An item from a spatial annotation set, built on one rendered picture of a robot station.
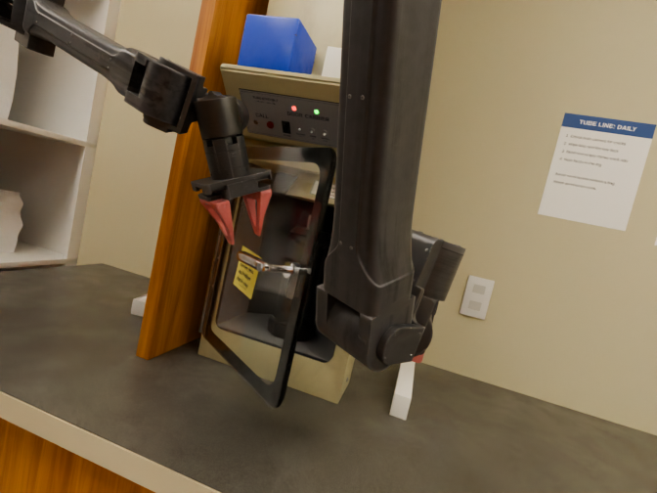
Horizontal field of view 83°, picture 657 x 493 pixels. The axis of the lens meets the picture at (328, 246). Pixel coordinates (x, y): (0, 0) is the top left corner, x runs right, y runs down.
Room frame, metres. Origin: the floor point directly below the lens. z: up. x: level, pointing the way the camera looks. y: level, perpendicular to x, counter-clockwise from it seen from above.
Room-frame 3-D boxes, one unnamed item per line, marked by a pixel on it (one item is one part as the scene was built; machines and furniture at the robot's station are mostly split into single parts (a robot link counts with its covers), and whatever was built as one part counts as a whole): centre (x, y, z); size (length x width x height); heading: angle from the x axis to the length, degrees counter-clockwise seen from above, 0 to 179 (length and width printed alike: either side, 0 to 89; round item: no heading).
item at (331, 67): (0.66, 0.05, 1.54); 0.05 x 0.05 x 0.06; 81
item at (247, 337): (0.64, 0.12, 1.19); 0.30 x 0.01 x 0.40; 41
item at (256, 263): (0.57, 0.09, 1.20); 0.10 x 0.05 x 0.03; 41
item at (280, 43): (0.69, 0.16, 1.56); 0.10 x 0.10 x 0.09; 76
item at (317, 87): (0.67, 0.08, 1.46); 0.32 x 0.11 x 0.10; 76
